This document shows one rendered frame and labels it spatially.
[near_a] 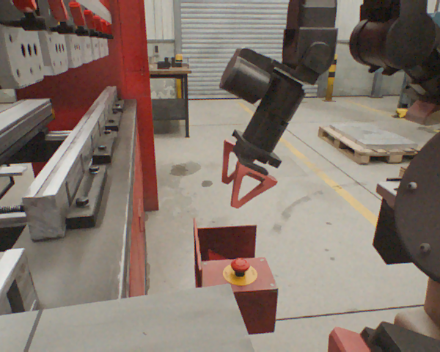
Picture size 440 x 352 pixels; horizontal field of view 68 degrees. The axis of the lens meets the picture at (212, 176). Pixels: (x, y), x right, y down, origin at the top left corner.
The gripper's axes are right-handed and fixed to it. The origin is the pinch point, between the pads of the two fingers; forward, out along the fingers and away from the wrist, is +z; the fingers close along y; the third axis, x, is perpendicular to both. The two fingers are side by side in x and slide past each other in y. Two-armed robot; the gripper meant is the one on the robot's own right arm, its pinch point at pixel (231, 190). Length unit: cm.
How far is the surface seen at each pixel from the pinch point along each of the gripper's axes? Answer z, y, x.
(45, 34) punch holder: -8.2, -15.5, -39.1
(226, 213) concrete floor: 76, -171, 70
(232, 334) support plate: 2.0, 29.8, -4.7
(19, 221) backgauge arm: 35, -22, -34
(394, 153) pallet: -25, -259, 242
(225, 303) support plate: 2.0, 26.3, -4.8
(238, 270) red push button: 16.0, -2.7, 10.9
